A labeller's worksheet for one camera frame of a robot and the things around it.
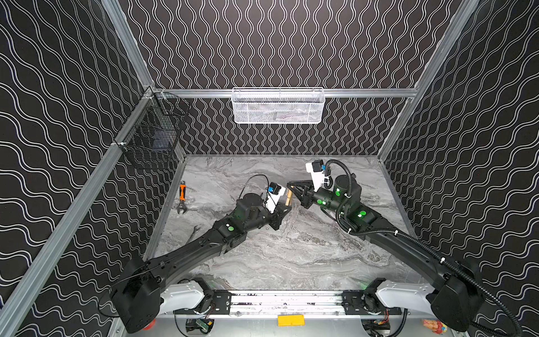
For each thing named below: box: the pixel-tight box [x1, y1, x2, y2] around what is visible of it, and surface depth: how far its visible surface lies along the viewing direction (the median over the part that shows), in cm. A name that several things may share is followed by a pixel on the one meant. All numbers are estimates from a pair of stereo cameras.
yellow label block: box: [277, 314, 306, 327], surface depth 72 cm
